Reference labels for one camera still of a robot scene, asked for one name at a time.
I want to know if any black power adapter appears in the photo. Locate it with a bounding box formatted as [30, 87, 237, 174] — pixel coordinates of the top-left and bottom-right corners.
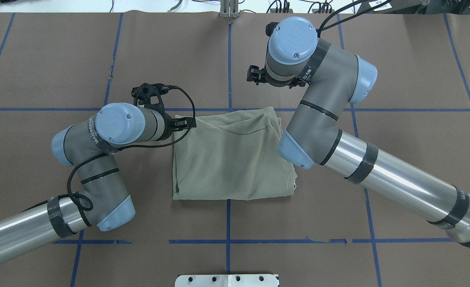
[357, 0, 424, 14]

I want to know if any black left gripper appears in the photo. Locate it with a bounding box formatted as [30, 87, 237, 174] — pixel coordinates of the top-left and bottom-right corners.
[131, 83, 197, 141]

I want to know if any green long-sleeve shirt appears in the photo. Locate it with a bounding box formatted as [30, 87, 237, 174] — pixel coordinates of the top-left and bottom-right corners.
[172, 107, 297, 201]

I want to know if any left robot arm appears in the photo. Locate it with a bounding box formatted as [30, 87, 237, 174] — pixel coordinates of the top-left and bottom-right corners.
[0, 83, 196, 264]

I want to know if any aluminium frame post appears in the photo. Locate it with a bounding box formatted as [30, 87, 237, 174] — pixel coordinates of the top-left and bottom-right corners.
[220, 0, 240, 19]

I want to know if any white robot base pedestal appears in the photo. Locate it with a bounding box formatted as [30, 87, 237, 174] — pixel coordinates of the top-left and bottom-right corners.
[174, 274, 280, 287]

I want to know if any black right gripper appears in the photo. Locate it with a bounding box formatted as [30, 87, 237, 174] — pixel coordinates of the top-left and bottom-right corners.
[246, 22, 311, 89]

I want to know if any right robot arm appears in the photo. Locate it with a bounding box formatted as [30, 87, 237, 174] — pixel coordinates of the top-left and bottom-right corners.
[247, 16, 470, 249]

